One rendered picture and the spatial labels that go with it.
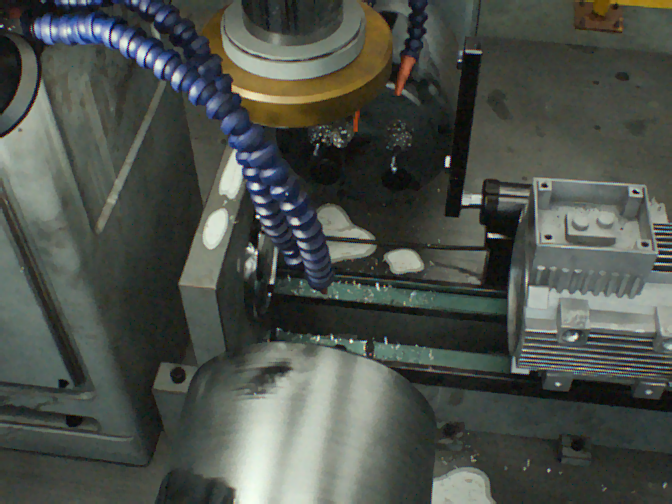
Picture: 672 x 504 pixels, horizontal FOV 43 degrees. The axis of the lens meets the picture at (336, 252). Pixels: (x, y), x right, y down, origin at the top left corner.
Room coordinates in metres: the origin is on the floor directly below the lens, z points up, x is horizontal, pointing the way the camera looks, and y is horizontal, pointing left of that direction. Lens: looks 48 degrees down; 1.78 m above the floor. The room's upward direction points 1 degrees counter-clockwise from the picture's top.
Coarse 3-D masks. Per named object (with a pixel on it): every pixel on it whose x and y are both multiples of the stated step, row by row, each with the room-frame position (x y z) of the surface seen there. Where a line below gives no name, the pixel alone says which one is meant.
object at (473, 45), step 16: (464, 48) 0.76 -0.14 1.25; (480, 48) 0.76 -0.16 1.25; (464, 64) 0.75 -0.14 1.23; (480, 64) 0.75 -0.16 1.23; (464, 80) 0.75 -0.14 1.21; (464, 96) 0.75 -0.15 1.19; (464, 112) 0.75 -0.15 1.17; (464, 128) 0.75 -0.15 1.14; (464, 144) 0.75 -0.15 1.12; (448, 160) 0.77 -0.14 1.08; (464, 160) 0.75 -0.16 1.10; (448, 176) 0.77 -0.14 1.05; (464, 176) 0.75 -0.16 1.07; (448, 192) 0.75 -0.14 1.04; (464, 192) 0.77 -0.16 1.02; (448, 208) 0.75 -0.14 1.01; (464, 208) 0.76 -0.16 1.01
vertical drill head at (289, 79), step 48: (240, 0) 0.65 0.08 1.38; (288, 0) 0.61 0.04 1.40; (336, 0) 0.64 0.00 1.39; (240, 48) 0.62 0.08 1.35; (288, 48) 0.61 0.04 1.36; (336, 48) 0.61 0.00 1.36; (384, 48) 0.64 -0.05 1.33; (288, 96) 0.57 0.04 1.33; (336, 96) 0.58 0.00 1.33; (336, 144) 0.61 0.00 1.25
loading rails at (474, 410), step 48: (288, 288) 0.70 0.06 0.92; (336, 288) 0.70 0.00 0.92; (384, 288) 0.70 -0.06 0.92; (432, 288) 0.70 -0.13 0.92; (480, 288) 0.69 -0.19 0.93; (288, 336) 0.63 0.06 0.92; (336, 336) 0.68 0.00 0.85; (384, 336) 0.67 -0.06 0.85; (432, 336) 0.67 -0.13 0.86; (480, 336) 0.66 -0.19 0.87; (432, 384) 0.56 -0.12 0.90; (480, 384) 0.56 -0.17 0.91; (528, 384) 0.55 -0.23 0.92; (576, 384) 0.54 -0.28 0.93; (528, 432) 0.54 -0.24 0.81; (576, 432) 0.54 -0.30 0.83; (624, 432) 0.53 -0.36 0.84
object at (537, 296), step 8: (528, 288) 0.56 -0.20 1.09; (536, 288) 0.56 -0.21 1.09; (544, 288) 0.56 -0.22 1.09; (528, 296) 0.55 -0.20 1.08; (536, 296) 0.55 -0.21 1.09; (544, 296) 0.55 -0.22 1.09; (528, 304) 0.55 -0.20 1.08; (536, 304) 0.55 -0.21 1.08; (544, 304) 0.54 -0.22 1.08; (512, 360) 0.55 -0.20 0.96; (512, 368) 0.55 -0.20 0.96
